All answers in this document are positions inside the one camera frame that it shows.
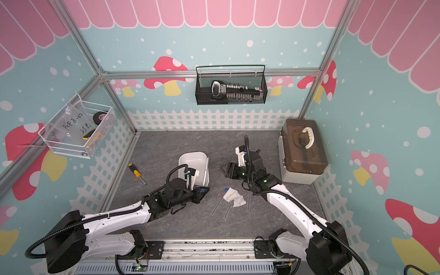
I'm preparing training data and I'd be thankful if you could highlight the yellow black screwdriver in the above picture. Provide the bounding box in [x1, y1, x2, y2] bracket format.
[128, 163, 147, 185]

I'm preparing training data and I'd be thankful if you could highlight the clear labelled plastic bag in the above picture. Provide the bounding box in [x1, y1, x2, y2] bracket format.
[45, 100, 97, 146]

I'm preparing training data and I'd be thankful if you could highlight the black socket tool set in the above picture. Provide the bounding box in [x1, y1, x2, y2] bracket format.
[209, 81, 265, 104]

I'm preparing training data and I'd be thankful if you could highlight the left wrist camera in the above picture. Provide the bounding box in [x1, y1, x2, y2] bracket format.
[186, 168, 199, 190]

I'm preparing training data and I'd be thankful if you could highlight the white wire wall basket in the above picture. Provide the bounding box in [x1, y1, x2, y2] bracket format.
[38, 94, 116, 159]

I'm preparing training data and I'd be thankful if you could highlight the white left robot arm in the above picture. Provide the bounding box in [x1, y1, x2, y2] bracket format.
[25, 178, 210, 274]

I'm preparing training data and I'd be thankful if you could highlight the white rectangular plastic tray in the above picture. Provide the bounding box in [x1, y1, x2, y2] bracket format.
[178, 151, 210, 190]

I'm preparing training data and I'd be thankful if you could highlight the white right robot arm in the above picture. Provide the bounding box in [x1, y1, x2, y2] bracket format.
[225, 146, 370, 275]

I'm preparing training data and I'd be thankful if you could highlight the brown lidded storage box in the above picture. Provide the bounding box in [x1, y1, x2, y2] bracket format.
[278, 119, 328, 184]

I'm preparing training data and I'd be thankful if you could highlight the black wire mesh basket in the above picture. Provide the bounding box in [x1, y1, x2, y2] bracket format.
[195, 65, 268, 105]

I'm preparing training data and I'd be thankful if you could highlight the black tape roll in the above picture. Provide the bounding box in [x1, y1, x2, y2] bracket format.
[92, 111, 107, 126]

